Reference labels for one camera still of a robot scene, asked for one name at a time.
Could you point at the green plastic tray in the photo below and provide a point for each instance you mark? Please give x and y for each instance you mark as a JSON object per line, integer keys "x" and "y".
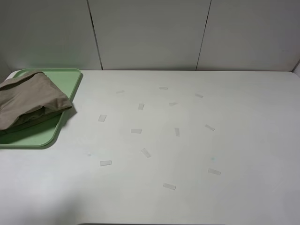
{"x": 43, "y": 134}

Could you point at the khaki shorts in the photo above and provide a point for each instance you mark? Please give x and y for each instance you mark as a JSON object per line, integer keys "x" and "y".
{"x": 28, "y": 100}

